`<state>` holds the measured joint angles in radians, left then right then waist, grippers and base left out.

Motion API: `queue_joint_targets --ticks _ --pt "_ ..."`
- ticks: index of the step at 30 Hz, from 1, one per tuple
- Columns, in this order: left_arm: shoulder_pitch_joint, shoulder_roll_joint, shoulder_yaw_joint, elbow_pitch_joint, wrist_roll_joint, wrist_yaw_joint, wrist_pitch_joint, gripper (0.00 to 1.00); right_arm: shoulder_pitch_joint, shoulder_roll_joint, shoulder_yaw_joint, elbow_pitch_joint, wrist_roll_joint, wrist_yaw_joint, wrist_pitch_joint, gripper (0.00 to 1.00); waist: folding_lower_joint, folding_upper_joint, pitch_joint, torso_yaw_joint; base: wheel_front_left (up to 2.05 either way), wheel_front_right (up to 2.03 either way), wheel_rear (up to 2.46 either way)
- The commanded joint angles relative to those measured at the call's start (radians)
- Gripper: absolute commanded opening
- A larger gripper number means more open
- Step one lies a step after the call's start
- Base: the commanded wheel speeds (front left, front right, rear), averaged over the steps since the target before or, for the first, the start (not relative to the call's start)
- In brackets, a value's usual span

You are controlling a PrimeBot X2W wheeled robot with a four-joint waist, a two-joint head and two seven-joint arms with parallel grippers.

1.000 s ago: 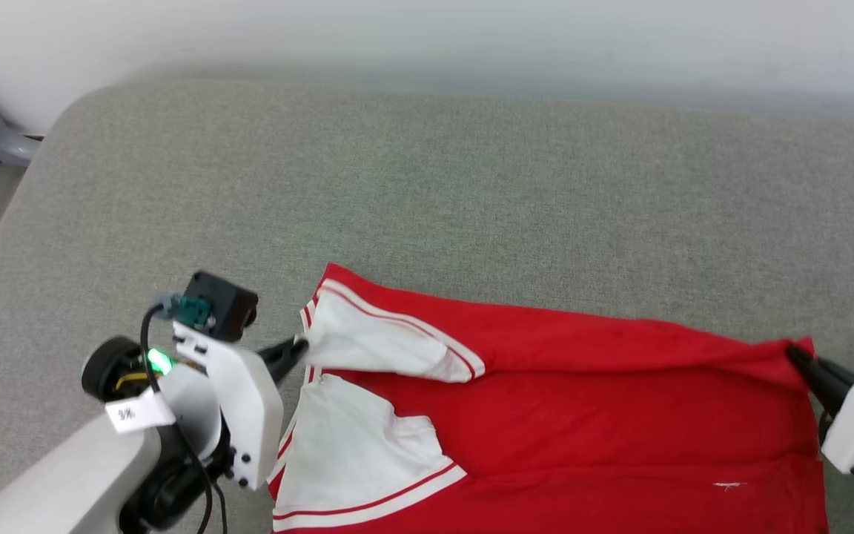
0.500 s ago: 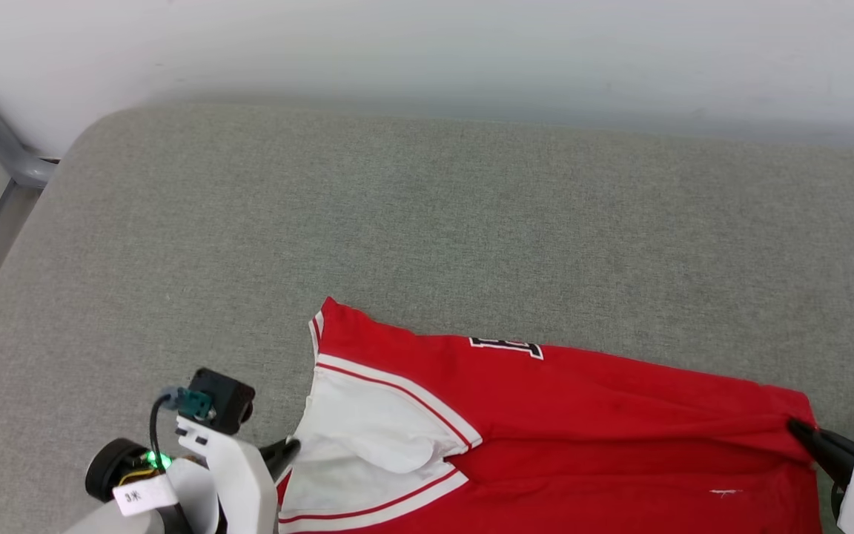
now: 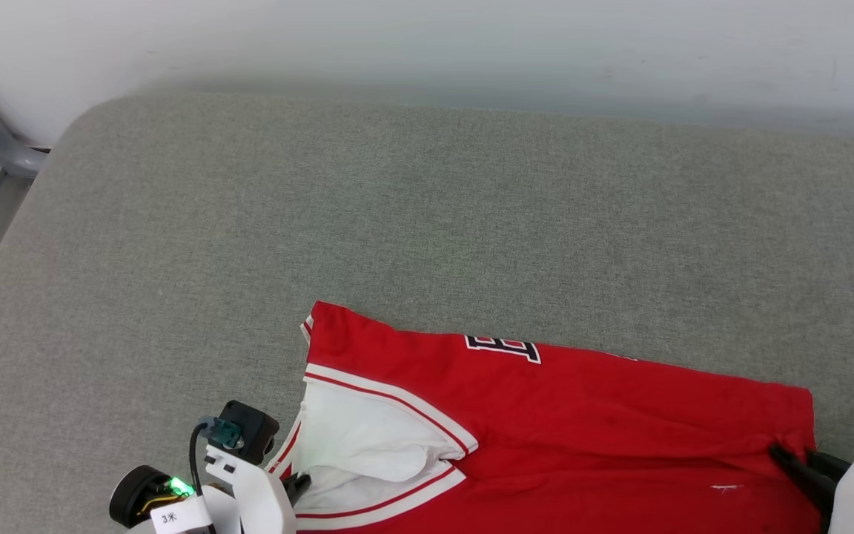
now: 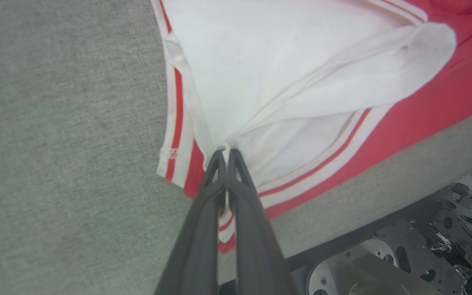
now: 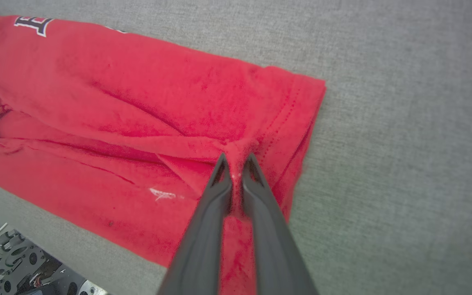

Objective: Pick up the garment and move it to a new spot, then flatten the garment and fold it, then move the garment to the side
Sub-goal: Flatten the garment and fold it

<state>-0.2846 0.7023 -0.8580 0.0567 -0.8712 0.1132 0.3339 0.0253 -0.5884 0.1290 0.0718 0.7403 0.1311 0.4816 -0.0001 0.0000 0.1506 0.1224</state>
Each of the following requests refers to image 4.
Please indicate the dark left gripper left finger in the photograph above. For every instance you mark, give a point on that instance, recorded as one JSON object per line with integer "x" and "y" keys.
{"x": 197, "y": 246}

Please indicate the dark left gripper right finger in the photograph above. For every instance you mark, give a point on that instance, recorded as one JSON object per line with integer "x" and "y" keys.
{"x": 256, "y": 254}

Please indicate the red and white basketball jersey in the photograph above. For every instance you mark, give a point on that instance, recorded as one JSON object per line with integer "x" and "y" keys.
{"x": 281, "y": 61}

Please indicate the metal robot wheeled base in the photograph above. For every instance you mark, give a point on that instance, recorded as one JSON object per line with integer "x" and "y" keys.
{"x": 383, "y": 270}

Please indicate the grey fabric sofa cushion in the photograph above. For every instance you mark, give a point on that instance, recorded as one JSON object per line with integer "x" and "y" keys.
{"x": 55, "y": 143}

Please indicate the grey roller robot wheel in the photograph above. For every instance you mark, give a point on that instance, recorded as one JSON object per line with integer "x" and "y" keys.
{"x": 465, "y": 221}

